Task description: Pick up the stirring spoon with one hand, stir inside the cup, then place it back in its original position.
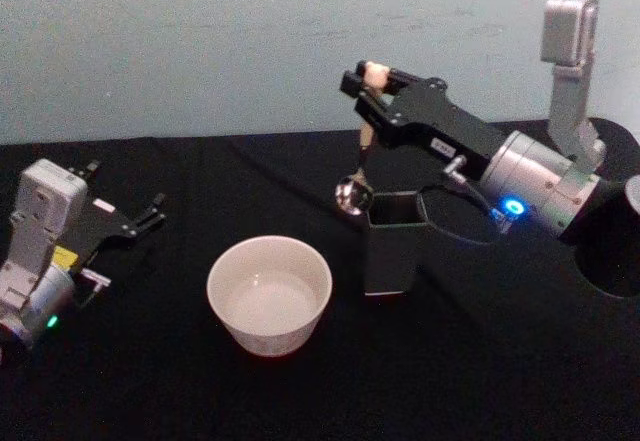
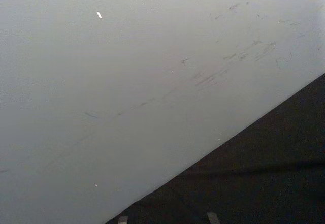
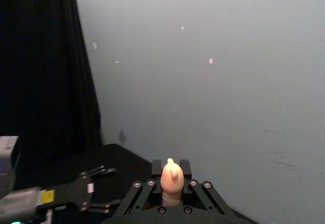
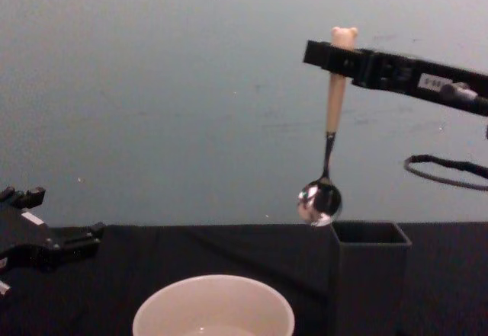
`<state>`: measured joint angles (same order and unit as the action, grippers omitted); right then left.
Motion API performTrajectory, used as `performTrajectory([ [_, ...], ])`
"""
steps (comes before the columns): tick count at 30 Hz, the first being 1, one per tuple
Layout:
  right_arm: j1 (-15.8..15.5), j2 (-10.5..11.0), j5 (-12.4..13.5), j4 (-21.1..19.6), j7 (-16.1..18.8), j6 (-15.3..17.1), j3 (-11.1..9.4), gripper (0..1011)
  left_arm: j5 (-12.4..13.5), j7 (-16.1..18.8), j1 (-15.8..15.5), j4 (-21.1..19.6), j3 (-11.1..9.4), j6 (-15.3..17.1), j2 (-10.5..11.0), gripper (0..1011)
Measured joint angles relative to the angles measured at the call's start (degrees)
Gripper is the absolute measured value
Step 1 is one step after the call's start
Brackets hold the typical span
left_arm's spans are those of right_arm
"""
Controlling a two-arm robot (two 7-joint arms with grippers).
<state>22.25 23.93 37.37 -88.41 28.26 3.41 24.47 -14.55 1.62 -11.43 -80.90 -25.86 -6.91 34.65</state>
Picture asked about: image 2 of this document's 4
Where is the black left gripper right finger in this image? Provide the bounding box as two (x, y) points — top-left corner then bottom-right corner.
(206, 212), (220, 224)

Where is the black table cloth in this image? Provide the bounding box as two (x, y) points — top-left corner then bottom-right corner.
(105, 73), (325, 224)

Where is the pale grey wall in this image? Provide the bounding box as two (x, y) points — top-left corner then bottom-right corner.
(0, 0), (325, 224)

